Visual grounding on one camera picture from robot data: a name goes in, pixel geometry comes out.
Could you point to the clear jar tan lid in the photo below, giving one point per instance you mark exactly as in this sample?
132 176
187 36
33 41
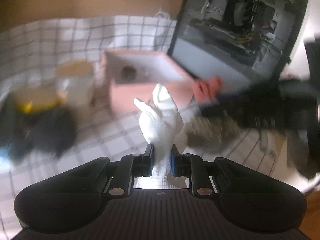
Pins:
75 83

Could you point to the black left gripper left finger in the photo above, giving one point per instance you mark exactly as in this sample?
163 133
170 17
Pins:
124 172

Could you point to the white sock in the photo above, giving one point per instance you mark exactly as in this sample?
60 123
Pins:
162 126

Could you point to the grey fuzzy cloth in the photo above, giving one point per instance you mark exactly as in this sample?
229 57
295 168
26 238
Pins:
211 135

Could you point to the yellow round sponge pad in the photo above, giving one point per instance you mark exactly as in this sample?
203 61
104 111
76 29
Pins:
35 99

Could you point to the black knit cloth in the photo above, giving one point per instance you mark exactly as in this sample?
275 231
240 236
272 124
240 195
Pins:
53 132

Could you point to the pink storage box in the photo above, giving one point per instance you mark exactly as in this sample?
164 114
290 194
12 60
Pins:
133 74

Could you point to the white checkered tablecloth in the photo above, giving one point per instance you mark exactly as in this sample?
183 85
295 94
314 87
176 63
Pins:
106 155

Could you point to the pink scrunchie cloth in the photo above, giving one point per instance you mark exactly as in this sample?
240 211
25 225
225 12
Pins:
207 90

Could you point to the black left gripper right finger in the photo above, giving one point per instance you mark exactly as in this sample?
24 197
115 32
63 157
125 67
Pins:
195 169

